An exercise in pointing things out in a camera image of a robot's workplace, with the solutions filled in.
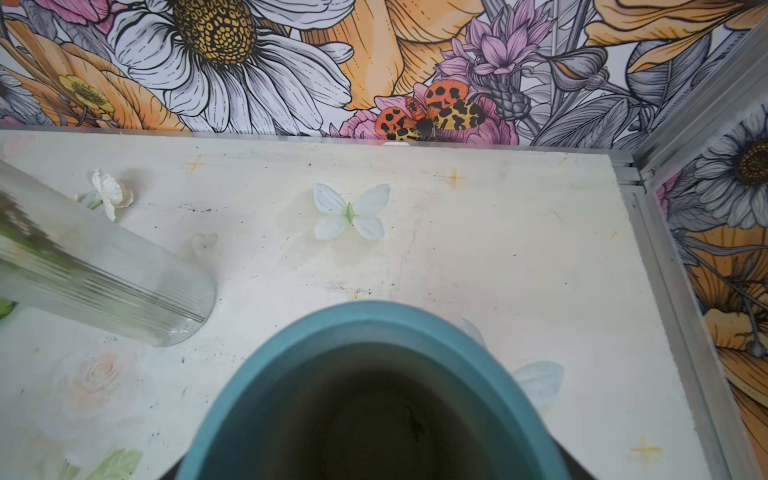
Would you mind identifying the clear ribbed glass vase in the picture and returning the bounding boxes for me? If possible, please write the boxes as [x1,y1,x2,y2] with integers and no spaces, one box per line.
[1,163,216,346]

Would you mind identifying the teal ceramic vase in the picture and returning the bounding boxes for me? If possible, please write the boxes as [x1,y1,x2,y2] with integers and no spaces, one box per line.
[177,301,568,479]

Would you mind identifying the white daisy flower stem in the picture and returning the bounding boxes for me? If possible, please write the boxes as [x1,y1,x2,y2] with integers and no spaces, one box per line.
[74,169,134,222]

